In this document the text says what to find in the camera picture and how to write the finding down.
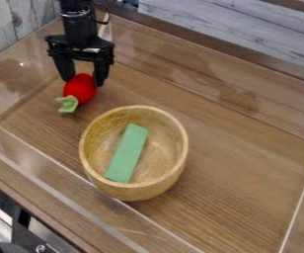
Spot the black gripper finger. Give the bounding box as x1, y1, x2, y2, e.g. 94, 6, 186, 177
54, 55, 76, 82
93, 60, 110, 87

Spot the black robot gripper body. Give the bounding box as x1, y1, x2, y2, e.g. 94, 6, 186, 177
46, 9, 116, 64

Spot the red plush strawberry toy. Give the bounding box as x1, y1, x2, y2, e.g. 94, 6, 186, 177
55, 73, 98, 114

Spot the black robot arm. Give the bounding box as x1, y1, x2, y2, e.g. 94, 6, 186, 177
46, 0, 116, 87

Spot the round wooden bowl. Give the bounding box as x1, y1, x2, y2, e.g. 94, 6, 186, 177
78, 105, 189, 202

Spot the green rectangular block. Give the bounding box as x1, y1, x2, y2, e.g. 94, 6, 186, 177
105, 124, 150, 184

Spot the clear acrylic corner bracket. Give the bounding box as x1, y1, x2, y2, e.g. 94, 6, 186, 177
98, 13, 113, 42

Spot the black table leg bracket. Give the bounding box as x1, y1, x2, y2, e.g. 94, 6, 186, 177
11, 209, 58, 253

